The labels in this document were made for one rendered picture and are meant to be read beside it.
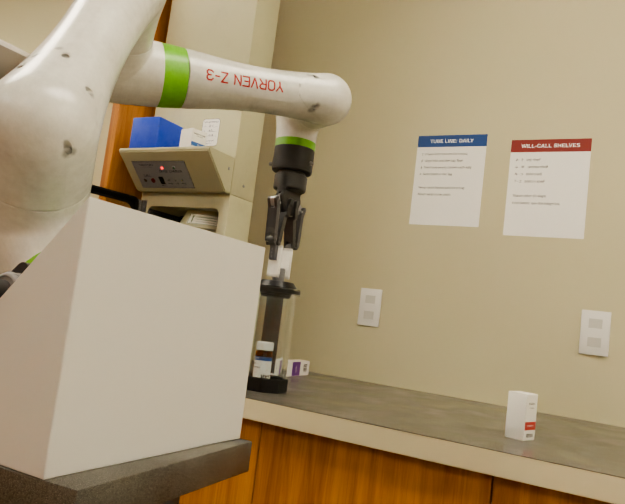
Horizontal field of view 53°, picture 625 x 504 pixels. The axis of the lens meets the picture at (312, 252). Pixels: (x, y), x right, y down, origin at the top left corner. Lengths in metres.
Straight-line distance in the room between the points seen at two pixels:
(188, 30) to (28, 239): 1.27
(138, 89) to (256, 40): 0.73
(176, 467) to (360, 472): 0.53
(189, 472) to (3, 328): 0.25
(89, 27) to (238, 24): 1.02
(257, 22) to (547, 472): 1.36
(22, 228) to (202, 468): 0.36
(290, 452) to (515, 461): 0.42
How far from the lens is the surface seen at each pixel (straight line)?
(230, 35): 1.90
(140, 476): 0.69
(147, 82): 1.18
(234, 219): 1.74
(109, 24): 0.94
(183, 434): 0.78
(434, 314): 1.87
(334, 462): 1.22
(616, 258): 1.80
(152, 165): 1.81
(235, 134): 1.76
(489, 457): 1.09
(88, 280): 0.63
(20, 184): 0.79
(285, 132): 1.42
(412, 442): 1.12
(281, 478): 1.28
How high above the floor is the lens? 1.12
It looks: 6 degrees up
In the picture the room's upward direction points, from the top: 7 degrees clockwise
